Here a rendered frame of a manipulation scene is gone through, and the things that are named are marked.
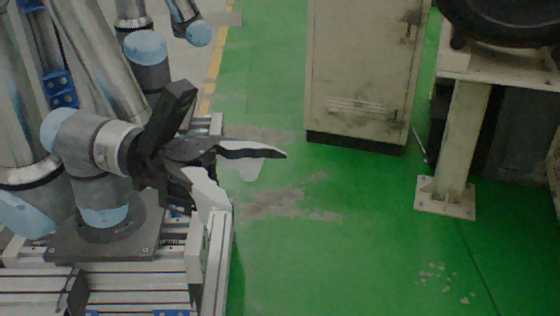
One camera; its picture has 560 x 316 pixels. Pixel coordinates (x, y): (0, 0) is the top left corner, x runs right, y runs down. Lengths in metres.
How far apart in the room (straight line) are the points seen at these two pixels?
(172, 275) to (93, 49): 0.53
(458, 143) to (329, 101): 0.71
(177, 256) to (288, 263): 0.92
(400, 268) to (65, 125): 1.51
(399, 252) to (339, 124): 0.81
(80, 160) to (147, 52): 0.68
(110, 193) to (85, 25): 0.26
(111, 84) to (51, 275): 0.50
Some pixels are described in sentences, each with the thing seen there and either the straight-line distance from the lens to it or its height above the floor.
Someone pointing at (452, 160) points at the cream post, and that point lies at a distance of 2.17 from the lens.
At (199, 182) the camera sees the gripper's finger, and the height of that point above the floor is 1.08.
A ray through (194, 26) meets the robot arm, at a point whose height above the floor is 0.97.
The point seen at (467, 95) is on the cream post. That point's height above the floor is 0.56.
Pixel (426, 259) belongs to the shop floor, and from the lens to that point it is 2.03.
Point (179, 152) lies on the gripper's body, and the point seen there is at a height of 1.08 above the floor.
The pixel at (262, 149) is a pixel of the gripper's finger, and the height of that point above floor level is 1.06.
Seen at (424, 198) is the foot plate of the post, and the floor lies 0.01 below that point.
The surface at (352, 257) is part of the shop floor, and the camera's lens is 1.98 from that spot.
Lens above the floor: 1.41
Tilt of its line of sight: 35 degrees down
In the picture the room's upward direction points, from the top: straight up
